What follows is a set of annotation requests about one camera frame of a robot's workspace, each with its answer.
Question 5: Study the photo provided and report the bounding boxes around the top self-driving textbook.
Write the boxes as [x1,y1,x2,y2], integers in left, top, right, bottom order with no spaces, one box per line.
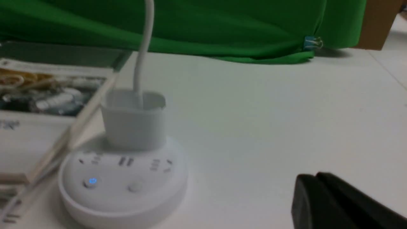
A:
[0,58,117,184]

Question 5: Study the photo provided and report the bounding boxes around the white desk lamp with base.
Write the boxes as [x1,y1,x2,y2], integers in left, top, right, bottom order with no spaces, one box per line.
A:
[57,0,189,229]

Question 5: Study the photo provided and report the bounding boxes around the bottom white book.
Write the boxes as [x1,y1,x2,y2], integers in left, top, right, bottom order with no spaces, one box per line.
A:
[1,164,59,229]

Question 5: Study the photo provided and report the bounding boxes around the brown cardboard box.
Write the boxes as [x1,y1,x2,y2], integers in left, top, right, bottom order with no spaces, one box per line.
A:
[353,0,406,51]

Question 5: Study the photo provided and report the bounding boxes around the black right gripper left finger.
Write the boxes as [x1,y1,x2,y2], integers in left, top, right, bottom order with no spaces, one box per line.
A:
[291,174,378,229]

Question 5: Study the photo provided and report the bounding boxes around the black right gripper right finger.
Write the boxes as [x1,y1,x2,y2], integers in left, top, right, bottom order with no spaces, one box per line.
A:
[316,172,407,229]

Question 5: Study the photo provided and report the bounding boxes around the blue binder clip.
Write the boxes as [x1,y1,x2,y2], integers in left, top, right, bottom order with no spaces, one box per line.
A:
[302,36,324,51]

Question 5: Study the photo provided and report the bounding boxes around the green backdrop cloth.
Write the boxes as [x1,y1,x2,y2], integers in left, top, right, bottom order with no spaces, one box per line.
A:
[0,0,366,64]

